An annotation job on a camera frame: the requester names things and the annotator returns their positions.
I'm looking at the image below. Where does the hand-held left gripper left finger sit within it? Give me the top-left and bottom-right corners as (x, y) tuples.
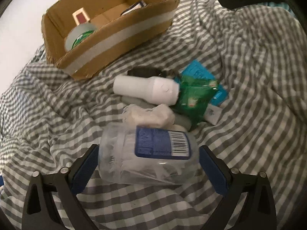
(21, 144), (99, 230)

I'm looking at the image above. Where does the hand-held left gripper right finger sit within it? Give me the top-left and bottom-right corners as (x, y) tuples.
(199, 145), (277, 230)

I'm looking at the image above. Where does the clear plastic swab container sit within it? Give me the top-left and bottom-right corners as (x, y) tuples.
(98, 123), (201, 186)

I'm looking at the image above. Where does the small white blue sachet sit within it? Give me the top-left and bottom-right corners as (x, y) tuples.
(203, 103), (221, 125)

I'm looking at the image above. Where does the green packet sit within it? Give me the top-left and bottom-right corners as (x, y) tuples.
(174, 75), (219, 127)

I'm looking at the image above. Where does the white plastic wrap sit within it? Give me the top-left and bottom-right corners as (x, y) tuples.
(122, 104), (176, 129)

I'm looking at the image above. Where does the blue blister pack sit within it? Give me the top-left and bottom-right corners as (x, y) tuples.
(179, 60), (229, 107)

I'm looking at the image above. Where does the white bottle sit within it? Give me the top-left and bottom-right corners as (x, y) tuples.
(113, 75), (180, 106)

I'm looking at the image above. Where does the dark bead bracelet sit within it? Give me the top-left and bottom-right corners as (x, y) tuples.
(161, 69), (180, 80)

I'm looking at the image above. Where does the black snack packet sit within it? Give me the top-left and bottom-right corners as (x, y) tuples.
(120, 2), (147, 16)

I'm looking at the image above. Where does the black case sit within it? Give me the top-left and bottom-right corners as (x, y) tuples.
(127, 67), (166, 78)

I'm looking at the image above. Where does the green white medicine box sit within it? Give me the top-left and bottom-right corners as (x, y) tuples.
(65, 23), (98, 52)

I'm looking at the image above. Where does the brown cardboard box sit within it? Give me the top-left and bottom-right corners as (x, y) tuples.
(41, 0), (181, 81)

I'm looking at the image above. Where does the tan small box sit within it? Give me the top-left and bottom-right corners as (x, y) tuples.
(72, 8), (92, 26)

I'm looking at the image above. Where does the grey checked blanket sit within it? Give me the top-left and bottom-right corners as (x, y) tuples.
(0, 0), (307, 230)

